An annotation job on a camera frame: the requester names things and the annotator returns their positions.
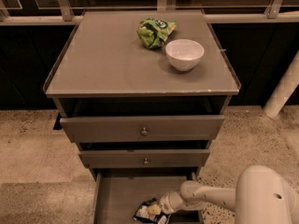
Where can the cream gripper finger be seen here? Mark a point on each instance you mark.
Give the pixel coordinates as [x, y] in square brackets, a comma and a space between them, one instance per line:
[154, 209]

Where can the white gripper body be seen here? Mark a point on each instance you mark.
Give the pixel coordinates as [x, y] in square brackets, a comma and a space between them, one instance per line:
[167, 202]

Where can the blue chip bag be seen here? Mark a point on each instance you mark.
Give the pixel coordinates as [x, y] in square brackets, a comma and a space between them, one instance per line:
[142, 214]

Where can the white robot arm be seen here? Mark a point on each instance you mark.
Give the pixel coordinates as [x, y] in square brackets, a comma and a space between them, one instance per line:
[261, 196]

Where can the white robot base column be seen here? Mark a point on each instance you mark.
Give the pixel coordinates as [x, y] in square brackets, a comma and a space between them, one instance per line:
[284, 89]

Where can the grey bottom drawer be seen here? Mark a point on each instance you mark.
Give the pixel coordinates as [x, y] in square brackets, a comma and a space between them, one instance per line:
[118, 194]

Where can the grey drawer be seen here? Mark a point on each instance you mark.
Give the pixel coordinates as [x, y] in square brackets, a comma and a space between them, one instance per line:
[158, 158]
[128, 129]
[118, 194]

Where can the brass middle drawer knob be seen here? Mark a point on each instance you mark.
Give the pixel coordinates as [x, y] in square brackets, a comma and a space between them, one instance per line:
[146, 161]

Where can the brass drawer knob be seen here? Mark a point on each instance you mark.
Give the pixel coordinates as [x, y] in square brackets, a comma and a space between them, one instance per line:
[144, 131]
[146, 161]

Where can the grey middle drawer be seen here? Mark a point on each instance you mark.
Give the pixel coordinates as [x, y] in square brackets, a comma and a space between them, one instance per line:
[158, 158]

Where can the grey top drawer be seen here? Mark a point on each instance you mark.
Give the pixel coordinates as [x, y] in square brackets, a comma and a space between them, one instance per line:
[128, 129]

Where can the brass top drawer knob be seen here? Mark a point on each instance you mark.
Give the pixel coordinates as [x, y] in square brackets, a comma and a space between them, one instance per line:
[144, 131]

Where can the grey drawer cabinet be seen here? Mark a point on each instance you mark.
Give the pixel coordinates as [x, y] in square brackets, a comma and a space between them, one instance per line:
[107, 72]

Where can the green chip bag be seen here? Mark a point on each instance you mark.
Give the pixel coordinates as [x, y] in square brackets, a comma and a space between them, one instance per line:
[154, 33]

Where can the white ceramic bowl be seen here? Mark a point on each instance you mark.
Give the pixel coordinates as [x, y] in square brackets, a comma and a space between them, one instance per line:
[184, 54]

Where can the metal railing frame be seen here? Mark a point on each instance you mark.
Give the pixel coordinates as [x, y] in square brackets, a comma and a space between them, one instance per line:
[62, 12]

